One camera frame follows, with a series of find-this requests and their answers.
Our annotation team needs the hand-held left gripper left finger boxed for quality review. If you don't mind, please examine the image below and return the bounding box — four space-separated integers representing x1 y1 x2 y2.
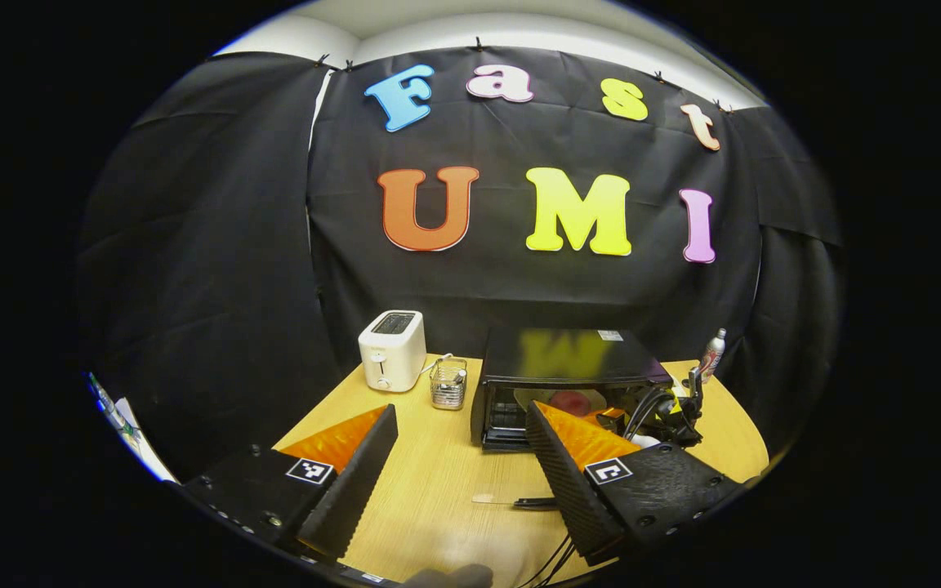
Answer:
181 403 399 564

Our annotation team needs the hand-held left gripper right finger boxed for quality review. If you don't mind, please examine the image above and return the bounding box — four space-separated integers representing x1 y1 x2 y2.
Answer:
525 400 753 567

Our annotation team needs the black electric oven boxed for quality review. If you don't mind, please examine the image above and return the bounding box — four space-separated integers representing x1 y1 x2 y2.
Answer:
470 327 676 511

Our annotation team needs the white toaster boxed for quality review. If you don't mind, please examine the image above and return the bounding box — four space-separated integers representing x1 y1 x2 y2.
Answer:
358 310 428 393

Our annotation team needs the black backdrop cloth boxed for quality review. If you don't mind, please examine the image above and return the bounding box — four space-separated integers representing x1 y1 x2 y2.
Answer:
74 45 847 483

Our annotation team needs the wire utensil basket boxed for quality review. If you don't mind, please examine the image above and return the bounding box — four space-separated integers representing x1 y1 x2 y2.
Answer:
430 357 469 411

